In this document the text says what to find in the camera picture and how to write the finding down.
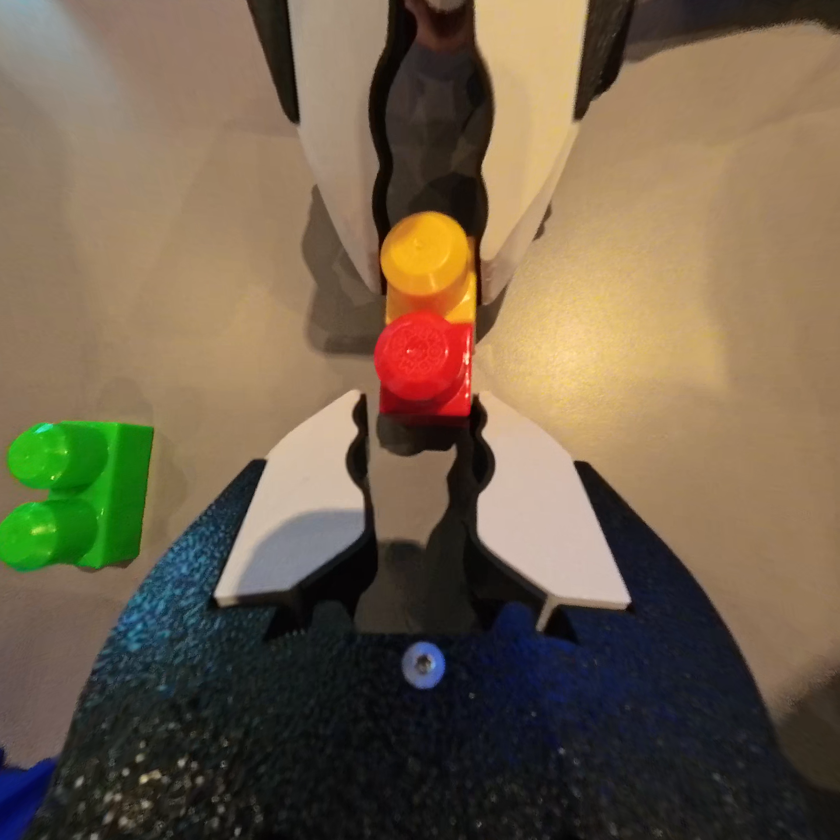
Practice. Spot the yellow one-stud mega block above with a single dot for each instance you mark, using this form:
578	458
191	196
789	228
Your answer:
426	256

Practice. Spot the red one-stud mega block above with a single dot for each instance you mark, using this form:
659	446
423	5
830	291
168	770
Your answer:
420	367

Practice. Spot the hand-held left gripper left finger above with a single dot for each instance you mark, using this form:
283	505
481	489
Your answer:
295	518

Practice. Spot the blue plastic bin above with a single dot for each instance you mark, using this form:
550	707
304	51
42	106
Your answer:
23	800

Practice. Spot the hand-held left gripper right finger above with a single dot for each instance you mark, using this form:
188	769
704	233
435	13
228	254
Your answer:
544	525

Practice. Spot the green two-stud mega block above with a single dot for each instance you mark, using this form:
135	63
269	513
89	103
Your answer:
111	492

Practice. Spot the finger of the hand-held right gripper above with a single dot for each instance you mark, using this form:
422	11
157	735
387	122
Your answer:
334	98
531	98

